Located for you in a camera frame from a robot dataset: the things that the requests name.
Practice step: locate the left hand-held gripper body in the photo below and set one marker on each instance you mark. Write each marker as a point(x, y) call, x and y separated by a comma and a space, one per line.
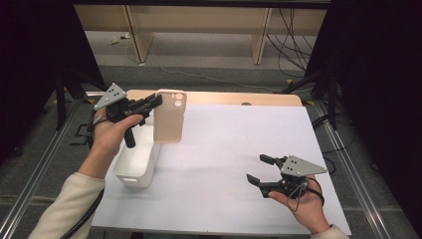
point(116, 103)

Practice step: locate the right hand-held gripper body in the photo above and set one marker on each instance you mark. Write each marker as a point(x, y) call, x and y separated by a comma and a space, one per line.
point(295, 167)

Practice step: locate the peach phone case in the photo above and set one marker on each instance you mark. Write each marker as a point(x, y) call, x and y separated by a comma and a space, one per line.
point(169, 122)

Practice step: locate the white plastic storage bin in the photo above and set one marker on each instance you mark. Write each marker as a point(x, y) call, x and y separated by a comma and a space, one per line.
point(137, 166)

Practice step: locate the person's left hand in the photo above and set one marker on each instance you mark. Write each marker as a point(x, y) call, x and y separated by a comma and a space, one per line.
point(107, 139)

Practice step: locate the person's right hand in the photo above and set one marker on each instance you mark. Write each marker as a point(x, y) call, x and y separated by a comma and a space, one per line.
point(307, 210)

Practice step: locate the white board sheet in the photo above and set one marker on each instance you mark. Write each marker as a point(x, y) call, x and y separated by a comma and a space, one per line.
point(232, 166)

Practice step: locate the black metal stand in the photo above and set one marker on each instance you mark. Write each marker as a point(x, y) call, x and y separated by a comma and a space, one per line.
point(331, 99)
point(60, 99)

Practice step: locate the dark table grommet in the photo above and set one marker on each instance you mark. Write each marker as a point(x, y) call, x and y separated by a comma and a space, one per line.
point(246, 104)

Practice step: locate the small white plug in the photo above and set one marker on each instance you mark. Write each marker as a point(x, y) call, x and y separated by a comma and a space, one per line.
point(113, 41)

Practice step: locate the light wooden table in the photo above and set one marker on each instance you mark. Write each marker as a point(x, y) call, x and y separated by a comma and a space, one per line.
point(232, 98)

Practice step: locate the light wooden shelf unit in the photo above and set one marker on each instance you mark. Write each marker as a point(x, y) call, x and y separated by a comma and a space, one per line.
point(199, 20)

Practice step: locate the black curtain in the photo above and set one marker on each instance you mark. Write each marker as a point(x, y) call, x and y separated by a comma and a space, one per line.
point(33, 49)
point(381, 83)

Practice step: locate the aluminium floor rail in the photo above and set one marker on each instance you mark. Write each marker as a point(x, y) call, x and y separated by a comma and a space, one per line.
point(30, 182)
point(355, 186)

